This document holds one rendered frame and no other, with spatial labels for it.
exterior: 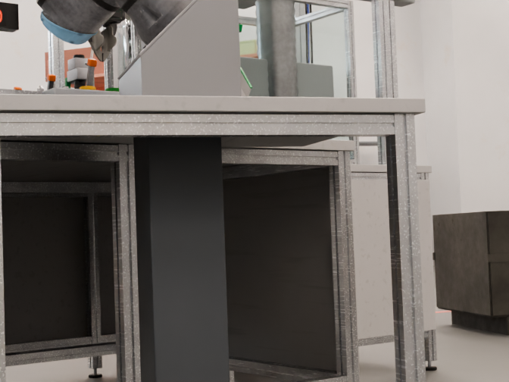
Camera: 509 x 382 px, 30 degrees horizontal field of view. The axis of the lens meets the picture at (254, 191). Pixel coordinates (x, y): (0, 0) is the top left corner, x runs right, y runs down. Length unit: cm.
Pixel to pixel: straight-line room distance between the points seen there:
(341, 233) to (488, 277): 262
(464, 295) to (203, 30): 389
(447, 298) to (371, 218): 207
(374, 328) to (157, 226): 200
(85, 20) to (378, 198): 202
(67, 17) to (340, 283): 115
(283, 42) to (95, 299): 140
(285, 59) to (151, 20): 172
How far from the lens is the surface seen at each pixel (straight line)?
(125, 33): 359
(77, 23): 214
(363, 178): 385
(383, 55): 405
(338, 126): 191
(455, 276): 571
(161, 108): 178
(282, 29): 377
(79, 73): 259
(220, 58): 193
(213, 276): 201
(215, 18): 195
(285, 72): 375
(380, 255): 387
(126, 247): 236
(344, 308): 278
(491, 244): 532
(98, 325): 424
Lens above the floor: 59
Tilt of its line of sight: 3 degrees up
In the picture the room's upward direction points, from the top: 2 degrees counter-clockwise
